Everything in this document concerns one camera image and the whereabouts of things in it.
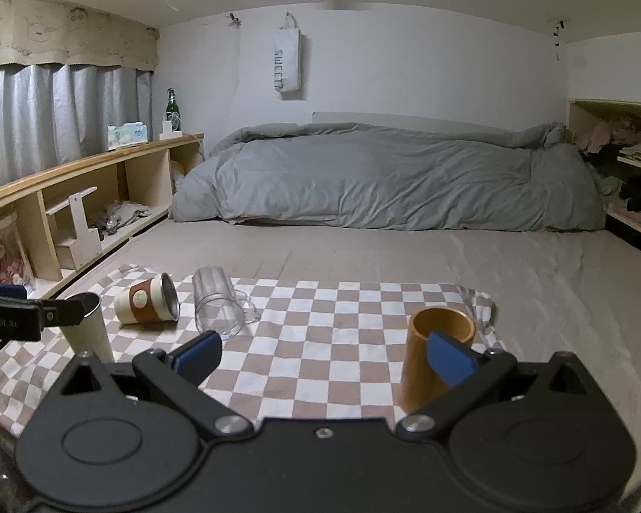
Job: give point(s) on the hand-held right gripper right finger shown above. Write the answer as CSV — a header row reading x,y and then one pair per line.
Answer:
x,y
448,359

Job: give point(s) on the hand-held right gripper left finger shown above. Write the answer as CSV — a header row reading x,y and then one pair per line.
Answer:
x,y
196,357

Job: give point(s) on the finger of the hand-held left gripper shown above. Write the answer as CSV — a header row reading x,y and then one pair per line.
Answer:
x,y
72,310

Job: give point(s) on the orange-brown cup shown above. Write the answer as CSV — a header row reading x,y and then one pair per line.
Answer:
x,y
419,368

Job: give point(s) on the white cup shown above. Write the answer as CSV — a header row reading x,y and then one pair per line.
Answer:
x,y
91,337

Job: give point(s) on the clear glass cup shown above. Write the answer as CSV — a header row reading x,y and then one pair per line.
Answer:
x,y
216,304

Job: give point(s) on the cream cup with brown sleeve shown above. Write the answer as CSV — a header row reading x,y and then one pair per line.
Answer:
x,y
141,302

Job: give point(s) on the clear jar with plush toy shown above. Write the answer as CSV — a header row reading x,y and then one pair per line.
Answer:
x,y
2,256

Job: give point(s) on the small wooden stand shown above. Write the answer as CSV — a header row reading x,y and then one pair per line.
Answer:
x,y
77,235

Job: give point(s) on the grey crumpled cloth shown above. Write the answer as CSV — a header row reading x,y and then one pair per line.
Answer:
x,y
120,215

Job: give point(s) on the brown and white checked cloth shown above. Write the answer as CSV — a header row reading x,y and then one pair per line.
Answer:
x,y
320,342

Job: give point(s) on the long wooden shelf unit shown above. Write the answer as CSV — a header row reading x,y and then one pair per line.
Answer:
x,y
139,157

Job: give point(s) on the tissue box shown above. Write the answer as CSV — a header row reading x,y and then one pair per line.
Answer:
x,y
128,136

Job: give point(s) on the grey duvet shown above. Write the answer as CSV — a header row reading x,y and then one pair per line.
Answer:
x,y
384,176

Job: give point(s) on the grey curtain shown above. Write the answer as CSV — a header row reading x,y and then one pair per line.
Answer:
x,y
59,112

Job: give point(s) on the small white box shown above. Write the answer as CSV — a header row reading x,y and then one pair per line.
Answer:
x,y
167,127

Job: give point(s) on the green glass bottle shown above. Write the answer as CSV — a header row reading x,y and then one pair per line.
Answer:
x,y
172,109

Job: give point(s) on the pink folded clothes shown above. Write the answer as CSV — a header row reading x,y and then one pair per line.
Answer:
x,y
601,136

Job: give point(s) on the beige printed valance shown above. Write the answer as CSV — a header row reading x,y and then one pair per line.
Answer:
x,y
59,35

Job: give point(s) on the wooden clothes shelf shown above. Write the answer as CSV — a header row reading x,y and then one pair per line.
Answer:
x,y
582,112

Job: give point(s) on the white hanging tote bag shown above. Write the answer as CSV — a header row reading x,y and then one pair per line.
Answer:
x,y
288,67

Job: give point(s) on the wall hook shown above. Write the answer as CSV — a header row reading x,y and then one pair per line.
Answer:
x,y
235,20

